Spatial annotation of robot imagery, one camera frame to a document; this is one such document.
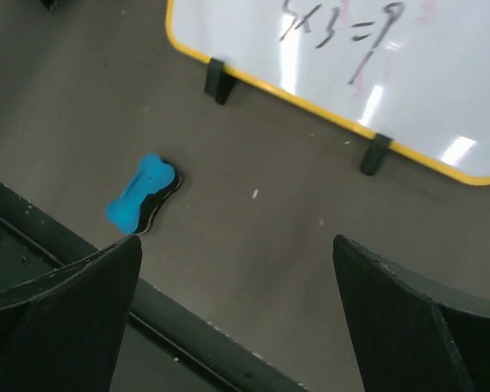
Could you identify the blue bone-shaped eraser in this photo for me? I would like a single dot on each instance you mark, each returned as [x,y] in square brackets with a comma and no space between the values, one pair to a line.
[134,210]

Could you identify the yellow framed whiteboard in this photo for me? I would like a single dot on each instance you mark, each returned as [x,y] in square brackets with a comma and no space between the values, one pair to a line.
[415,71]

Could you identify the black whiteboard foot right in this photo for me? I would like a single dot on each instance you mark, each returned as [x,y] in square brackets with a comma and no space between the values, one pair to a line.
[375,155]

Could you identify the black whiteboard foot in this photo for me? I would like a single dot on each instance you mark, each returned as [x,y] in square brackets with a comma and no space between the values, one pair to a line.
[219,83]
[375,155]

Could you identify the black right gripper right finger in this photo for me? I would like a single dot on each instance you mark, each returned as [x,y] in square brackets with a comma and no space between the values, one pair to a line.
[410,332]

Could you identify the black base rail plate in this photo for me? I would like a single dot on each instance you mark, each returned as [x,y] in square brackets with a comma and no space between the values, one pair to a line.
[195,356]

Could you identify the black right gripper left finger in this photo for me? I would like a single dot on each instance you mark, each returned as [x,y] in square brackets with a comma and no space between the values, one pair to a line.
[62,331]

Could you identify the black whiteboard foot left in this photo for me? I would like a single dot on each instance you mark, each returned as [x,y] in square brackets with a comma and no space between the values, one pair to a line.
[219,83]

